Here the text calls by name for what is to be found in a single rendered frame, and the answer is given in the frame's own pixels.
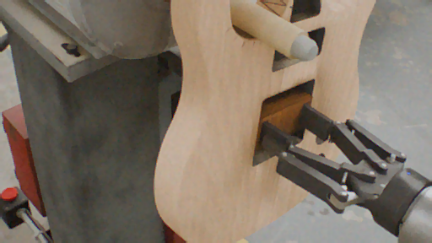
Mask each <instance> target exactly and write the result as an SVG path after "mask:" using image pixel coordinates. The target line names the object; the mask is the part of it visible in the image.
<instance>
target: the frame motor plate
mask: <svg viewBox="0 0 432 243"><path fill-rule="evenodd" d="M0 18H1V19H2V20H3V21H4V22H5V23H6V24H7V25H9V27H11V28H12V29H13V30H15V32H16V33H17V34H18V35H19V36H21V38H22V39H23V40H24V41H26V42H27V43H28V44H29V45H30V46H32V47H33V49H34V50H35V51H36V52H38V53H39V54H40V56H41V57H43V58H44V59H45V60H46V62H47V63H49V64H50V65H51V66H52V67H53V68H54V69H55V70H56V71H58V72H59V73H60V74H61V75H62V76H63V77H64V78H65V79H66V80H67V81H68V82H73V81H75V80H78V79H80V78H83V77H85V76H87V75H90V74H91V73H95V72H98V71H99V70H101V69H103V68H107V67H109V66H111V64H114V63H116V62H119V61H122V60H124V59H126V58H122V57H116V56H113V55H111V54H108V55H106V56H103V57H102V58H101V59H96V58H95V57H93V56H92V55H90V54H89V52H88V51H86V50H85V49H84V48H83V47H82V46H81V45H80V44H79V43H78V42H76V41H75V40H74V39H72V38H71V36H70V35H68V34H67V33H66V32H63V30H61V29H60V28H59V27H57V26H56V24H54V23H53V22H52V21H51V20H49V18H48V17H46V16H45V15H43V14H42V12H40V11H39V10H38V9H37V8H36V7H35V6H34V5H32V4H30V3H29V2H28V1H27V0H0Z"/></svg>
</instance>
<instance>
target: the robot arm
mask: <svg viewBox="0 0 432 243"><path fill-rule="evenodd" d="M299 125H301V126H302V127H304V128H306V129H307V130H309V132H311V133H312V134H314V135H315V136H317V137H318V138H320V139H322V140H323V141H327V140H328V139H329V140H328V143H330V141H331V143H334V144H335V145H336V146H337V147H338V148H339V149H340V150H342V151H341V152H343V154H344V155H345V156H346V157H347V158H348V159H349V161H350V162H351V163H352V165H351V164H350V163H348V162H342V163H341V164H339V163H338V162H335V161H333V160H330V159H327V158H325V157H321V156H320V155H317V154H313V153H312V152H309V151H307V150H303V149H302V148H298V147H296V146H294V141H295V139H294V138H292V137H290V136H289V135H287V134H286V133H284V132H282V131H281V129H279V128H278V127H276V126H274V125H273V124H271V123H270V122H268V121H264V122H263V123H262V134H261V139H259V143H261V144H262V146H263V147H264V148H265V149H266V150H268V151H269V152H270V153H272V154H275V155H276V156H278V165H277V169H276V172H277V173H278V174H280V175H281V176H283V177H284V178H286V179H288V180H290V181H292V182H293V183H295V184H296V185H298V187H300V188H302V189H303V190H305V191H306V192H309V193H310V194H312V195H313V196H315V197H317V198H319V199H320V200H322V201H323V202H324V203H326V204H327V205H328V206H329V208H330V209H331V210H332V211H333V212H334V213H336V214H338V213H343V212H344V210H345V208H346V207H347V206H350V205H353V204H355V205H356V206H358V207H361V208H365V209H367V210H369V211H370V213H371V215H372V218H373V220H374V221H375V222H376V223H377V224H378V225H380V226H381V228H383V229H384V230H386V231H387V232H389V233H390V234H393V235H395V236H396V237H398V243H432V181H431V180H430V179H428V178H425V177H424V176H423V175H420V174H419V173H418V172H417V171H415V170H413V169H411V168H404V169H403V166H404V164H405V161H406V159H407V156H406V154H403V153H401V152H399V151H397V150H395V149H393V148H391V147H390V146H388V145H387V144H385V142H384V143H383V141H382V140H381V139H379V138H378V137H377V136H376V135H374V134H373V133H371V132H369V131H368V130H367V129H365V128H364V127H362V126H360V125H359V124H358V123H356V122H355V121H353V120H350V119H348V120H346V122H344V123H342V122H340V121H333V120H331V119H330V118H328V117H327V116H326V115H324V114H323V113H321V112H319V111H317V110H316V109H314V108H312V107H311V106H309V105H307V104H306V103H305V104H304V106H302V111H301V115H300V124H299ZM353 130H354V134H352V131H353ZM329 135H330V137H329ZM294 156H295V157H294ZM345 172H347V175H346V179H345V184H344V183H343V178H344V176H345Z"/></svg>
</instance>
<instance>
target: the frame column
mask: <svg viewBox="0 0 432 243"><path fill-rule="evenodd" d="M0 21H1V23H2V24H3V28H4V29H5V30H6V31H7V32H8V40H9V44H10V48H11V56H12V58H13V65H14V69H15V77H16V81H17V85H18V88H19V95H20V103H21V106H22V110H23V113H24V120H25V125H26V128H27V133H28V136H29V140H30V147H31V151H32V154H33V159H34V162H35V169H36V173H37V177H38V180H39V184H40V191H41V195H42V198H43V203H44V206H45V210H46V217H47V220H48V224H49V228H50V230H51V235H52V239H53V242H54V243H165V222H164V220H163V219H162V218H161V217H160V215H159V211H158V209H157V205H156V202H155V200H154V178H155V171H156V169H155V167H156V163H157V159H158V157H159V151H160V129H159V69H158V54H157V55H153V56H152V57H146V58H141V59H127V58H126V59H124V60H122V61H119V62H116V63H114V64H111V66H109V67H106V68H103V69H101V70H99V71H98V72H95V73H91V74H90V75H87V76H85V77H83V78H80V79H78V80H75V81H73V82H68V81H67V80H66V79H65V78H64V77H63V76H62V75H61V74H60V73H59V72H58V71H56V70H55V69H54V68H53V67H52V66H51V65H50V64H49V63H47V62H46V60H45V59H44V58H43V57H41V56H40V54H39V53H38V52H36V51H35V50H34V49H33V47H32V46H30V45H29V44H28V43H27V42H26V41H24V40H23V39H22V38H21V36H19V35H18V34H17V33H16V32H15V30H13V29H12V28H11V27H9V25H7V24H6V23H5V22H4V21H3V20H2V19H1V18H0Z"/></svg>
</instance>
